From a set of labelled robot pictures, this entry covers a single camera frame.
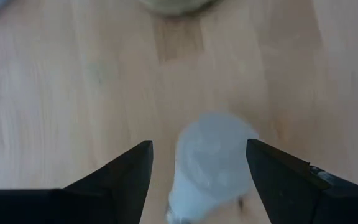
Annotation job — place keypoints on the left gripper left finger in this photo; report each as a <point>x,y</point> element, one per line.
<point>89,202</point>

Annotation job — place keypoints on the frosted white lightbulb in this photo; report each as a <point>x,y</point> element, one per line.
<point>210,161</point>

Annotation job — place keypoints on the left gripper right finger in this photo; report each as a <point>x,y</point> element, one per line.
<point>306,202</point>

